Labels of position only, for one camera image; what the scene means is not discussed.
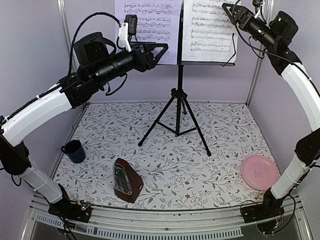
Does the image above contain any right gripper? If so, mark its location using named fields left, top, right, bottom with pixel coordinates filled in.
left=223, top=2, right=280, bottom=49

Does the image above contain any white sheet music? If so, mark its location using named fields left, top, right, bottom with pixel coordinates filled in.
left=181, top=0, right=238, bottom=65

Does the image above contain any purple sheet music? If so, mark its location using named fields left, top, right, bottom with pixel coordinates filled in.
left=114, top=0, right=183, bottom=65

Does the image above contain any black music stand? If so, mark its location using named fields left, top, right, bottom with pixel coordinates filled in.
left=124, top=0, right=237, bottom=158

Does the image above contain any brown metronome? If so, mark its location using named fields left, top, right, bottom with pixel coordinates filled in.
left=113, top=158, right=144, bottom=203

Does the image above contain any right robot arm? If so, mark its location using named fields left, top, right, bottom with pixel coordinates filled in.
left=222, top=3, right=320, bottom=218

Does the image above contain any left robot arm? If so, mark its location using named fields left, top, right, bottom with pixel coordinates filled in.
left=0, top=32, right=169, bottom=217

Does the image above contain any floral table mat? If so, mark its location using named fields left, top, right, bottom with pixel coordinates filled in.
left=54, top=102, right=272, bottom=211

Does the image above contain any dark blue mug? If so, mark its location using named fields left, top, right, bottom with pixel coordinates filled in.
left=60, top=139, right=86, bottom=164

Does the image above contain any pink plate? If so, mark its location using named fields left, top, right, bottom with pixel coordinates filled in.
left=241, top=155, right=280, bottom=191

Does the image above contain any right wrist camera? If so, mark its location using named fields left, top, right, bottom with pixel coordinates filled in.
left=252, top=0, right=263, bottom=19

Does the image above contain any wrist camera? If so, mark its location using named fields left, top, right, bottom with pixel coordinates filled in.
left=117, top=14, right=138, bottom=52
left=252, top=0, right=263, bottom=19

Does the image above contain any right aluminium frame post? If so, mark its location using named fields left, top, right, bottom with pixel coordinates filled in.
left=246, top=0, right=275, bottom=108

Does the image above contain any aluminium frame post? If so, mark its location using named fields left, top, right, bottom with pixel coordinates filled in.
left=246, top=0, right=275, bottom=108
left=56, top=0, right=87, bottom=107

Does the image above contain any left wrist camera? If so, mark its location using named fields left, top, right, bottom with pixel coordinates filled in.
left=117, top=14, right=138, bottom=52

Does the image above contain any left aluminium frame post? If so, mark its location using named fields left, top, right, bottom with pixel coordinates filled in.
left=56, top=0, right=87, bottom=107

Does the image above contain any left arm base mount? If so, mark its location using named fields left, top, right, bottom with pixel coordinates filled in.
left=48, top=198, right=92, bottom=223

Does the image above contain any front aluminium rail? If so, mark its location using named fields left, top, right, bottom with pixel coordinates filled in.
left=21, top=194, right=315, bottom=240

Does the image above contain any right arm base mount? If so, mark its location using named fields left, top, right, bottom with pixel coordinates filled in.
left=240, top=200, right=285, bottom=235

